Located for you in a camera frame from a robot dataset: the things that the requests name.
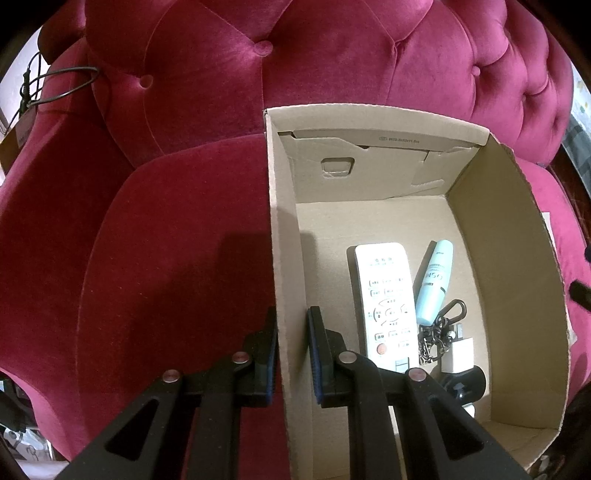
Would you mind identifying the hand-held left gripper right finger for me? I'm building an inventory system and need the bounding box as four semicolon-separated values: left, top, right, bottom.
307;305;532;480

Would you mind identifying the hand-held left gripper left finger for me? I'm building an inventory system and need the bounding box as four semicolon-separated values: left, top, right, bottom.
55;305;280;480

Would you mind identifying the white remote control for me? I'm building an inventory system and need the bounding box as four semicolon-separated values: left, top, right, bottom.
346;242;419;372

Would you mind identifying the cardboard box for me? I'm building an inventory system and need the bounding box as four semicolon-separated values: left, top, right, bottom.
262;106;573;480

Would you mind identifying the metal keychain with carabiner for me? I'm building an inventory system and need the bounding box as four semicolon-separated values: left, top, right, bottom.
418;299;467;367

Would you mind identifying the light blue cosmetic tube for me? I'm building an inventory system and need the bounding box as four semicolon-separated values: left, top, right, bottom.
413;240;454;326

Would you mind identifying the white charger plug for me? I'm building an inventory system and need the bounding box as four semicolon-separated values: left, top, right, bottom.
441;325;476;374

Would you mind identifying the black cylindrical object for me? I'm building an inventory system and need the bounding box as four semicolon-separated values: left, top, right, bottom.
436;367;488;407

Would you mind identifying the dark grey checked clothing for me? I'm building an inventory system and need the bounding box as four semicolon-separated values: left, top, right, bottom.
561;115;591;162

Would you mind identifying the red velvet tufted sofa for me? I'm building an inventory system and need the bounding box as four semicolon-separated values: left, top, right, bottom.
0;0;591;469

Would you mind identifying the brown paper tag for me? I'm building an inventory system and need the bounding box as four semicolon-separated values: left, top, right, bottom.
9;108;38;149

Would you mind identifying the black cable loop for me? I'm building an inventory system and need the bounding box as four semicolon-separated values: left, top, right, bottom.
18;51;103;109

